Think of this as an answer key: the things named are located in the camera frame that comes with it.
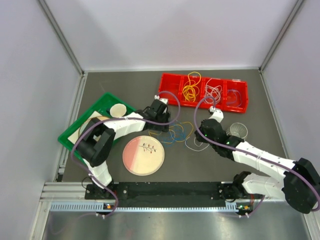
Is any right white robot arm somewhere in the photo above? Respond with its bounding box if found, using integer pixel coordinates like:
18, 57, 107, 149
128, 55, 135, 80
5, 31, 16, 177
195, 118, 320, 214

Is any grey ribbed ceramic mug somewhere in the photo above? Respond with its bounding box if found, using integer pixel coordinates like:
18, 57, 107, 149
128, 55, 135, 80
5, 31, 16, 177
226, 122, 248, 140

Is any green plastic tray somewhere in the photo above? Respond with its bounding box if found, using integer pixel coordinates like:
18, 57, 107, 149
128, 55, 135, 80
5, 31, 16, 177
58, 92, 136, 152

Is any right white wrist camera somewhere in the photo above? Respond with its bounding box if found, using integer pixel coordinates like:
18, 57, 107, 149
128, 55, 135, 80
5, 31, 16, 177
209, 106, 224, 123

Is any pink cream round plate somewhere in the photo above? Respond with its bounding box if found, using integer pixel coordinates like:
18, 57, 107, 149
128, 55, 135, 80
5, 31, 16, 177
122, 135, 165, 176

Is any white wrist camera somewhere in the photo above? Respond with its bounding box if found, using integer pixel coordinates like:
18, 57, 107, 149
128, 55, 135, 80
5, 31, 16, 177
154, 95, 169, 105
209, 106, 224, 123

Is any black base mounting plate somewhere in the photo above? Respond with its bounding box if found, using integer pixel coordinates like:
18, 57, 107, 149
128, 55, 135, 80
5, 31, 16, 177
84, 181, 263, 207

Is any small cream cup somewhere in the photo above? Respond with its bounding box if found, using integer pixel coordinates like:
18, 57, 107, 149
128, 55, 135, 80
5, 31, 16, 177
109, 103, 127, 118

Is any grey slotted cable duct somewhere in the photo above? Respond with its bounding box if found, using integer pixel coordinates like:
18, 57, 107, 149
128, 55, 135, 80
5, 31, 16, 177
50, 202, 239, 213

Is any round wooden board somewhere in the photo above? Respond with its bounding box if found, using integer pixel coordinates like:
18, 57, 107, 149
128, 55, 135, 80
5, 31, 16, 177
77, 116, 109, 137

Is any white cable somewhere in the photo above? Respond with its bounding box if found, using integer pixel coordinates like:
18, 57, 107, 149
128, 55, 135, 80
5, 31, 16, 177
184, 136, 211, 152
203, 77, 224, 105

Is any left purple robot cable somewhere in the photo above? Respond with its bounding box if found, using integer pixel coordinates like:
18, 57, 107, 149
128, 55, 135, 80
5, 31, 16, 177
70, 90, 181, 218

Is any orange cable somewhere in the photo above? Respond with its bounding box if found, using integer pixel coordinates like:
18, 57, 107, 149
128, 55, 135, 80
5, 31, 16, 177
148, 121, 195, 146

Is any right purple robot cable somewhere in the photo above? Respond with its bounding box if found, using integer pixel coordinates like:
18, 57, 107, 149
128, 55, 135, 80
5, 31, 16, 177
193, 96, 320, 218

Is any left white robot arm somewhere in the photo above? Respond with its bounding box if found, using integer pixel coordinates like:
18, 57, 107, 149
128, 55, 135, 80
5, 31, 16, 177
75, 98, 171, 199

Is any red divided plastic bin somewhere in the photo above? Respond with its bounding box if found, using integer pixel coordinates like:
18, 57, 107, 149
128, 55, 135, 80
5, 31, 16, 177
158, 71, 249, 114

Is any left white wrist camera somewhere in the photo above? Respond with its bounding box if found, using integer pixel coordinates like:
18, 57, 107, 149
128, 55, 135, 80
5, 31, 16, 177
154, 95, 169, 105

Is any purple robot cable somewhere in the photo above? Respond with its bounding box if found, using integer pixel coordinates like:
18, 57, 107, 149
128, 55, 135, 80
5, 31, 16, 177
70, 90, 181, 218
193, 96, 320, 218

